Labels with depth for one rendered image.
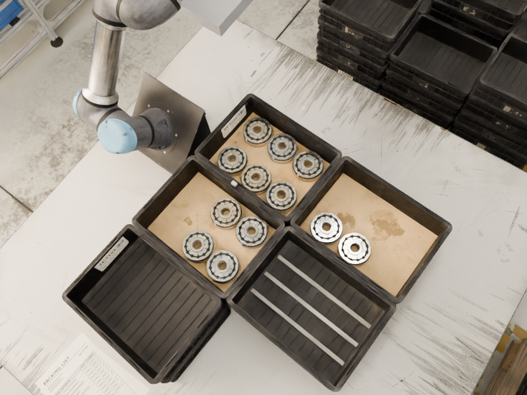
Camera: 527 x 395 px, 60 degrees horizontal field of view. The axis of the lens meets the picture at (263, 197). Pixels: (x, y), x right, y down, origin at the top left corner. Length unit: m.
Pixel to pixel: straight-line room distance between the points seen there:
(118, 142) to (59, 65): 1.73
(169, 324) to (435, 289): 0.88
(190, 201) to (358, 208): 0.57
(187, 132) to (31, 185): 1.41
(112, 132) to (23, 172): 1.43
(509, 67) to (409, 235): 1.12
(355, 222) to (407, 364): 0.47
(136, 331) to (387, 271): 0.80
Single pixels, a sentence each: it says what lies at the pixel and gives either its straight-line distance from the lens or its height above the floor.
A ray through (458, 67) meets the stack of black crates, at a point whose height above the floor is 0.38.
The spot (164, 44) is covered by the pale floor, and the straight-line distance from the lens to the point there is 3.08.
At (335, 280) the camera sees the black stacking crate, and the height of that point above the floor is 0.83.
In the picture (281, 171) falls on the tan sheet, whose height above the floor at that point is 0.83.
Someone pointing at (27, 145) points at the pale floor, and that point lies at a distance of 3.01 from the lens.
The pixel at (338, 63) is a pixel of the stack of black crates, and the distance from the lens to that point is 2.55.
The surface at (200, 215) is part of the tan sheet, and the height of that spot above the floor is 0.83.
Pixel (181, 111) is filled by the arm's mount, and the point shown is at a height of 0.91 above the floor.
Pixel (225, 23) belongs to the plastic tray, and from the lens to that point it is 1.63.
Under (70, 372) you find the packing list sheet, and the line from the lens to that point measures 1.74.
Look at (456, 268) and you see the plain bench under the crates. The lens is 1.70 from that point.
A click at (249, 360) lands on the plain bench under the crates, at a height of 0.70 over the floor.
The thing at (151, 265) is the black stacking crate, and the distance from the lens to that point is 1.55.
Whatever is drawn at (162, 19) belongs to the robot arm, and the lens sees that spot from 1.37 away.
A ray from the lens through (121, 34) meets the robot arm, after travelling 1.49.
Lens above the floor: 2.27
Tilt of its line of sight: 68 degrees down
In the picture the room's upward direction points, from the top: 11 degrees counter-clockwise
